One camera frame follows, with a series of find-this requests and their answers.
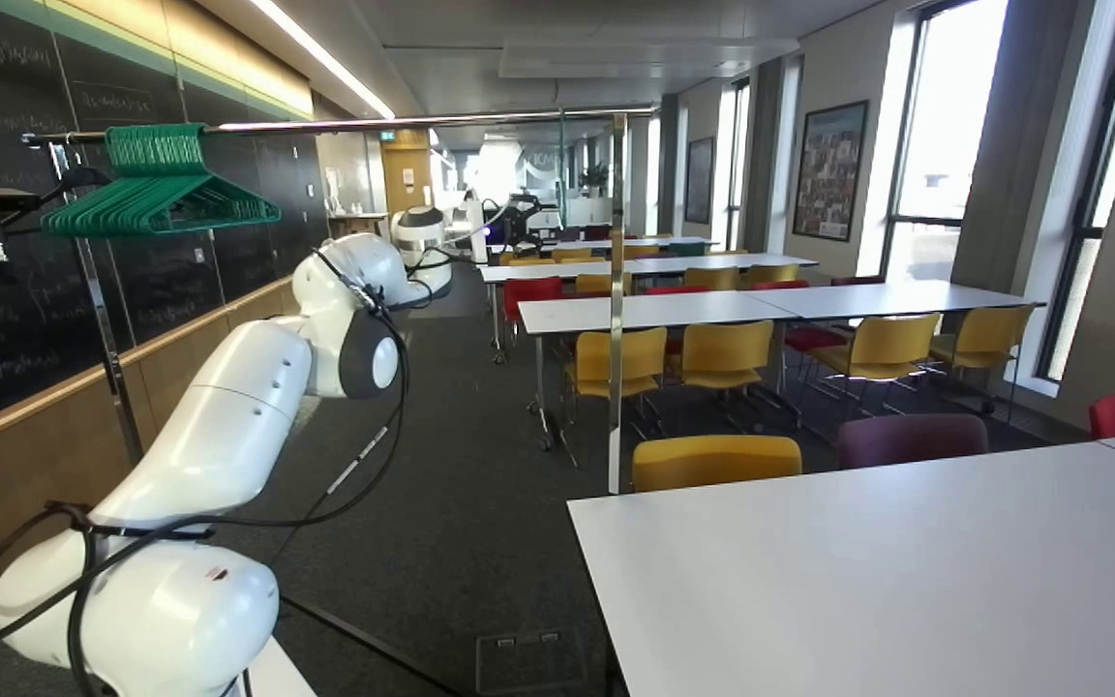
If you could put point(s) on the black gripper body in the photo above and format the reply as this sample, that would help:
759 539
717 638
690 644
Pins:
508 222

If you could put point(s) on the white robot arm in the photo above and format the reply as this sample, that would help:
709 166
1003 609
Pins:
137 596

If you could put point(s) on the long white table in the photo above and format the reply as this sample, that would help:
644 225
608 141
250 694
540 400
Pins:
731 306

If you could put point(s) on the wooden door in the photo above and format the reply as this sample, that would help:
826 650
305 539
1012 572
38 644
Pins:
406 166

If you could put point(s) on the yellow chair under table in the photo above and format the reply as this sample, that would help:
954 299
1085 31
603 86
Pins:
629 367
724 359
985 338
886 350

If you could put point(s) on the near yellow chair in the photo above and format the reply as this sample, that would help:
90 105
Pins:
715 458

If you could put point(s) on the bundle of green hangers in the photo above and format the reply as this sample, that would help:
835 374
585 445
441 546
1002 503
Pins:
161 187

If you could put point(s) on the purple chair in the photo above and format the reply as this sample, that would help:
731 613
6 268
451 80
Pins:
891 439

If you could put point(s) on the framed wall picture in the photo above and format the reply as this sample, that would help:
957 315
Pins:
832 170

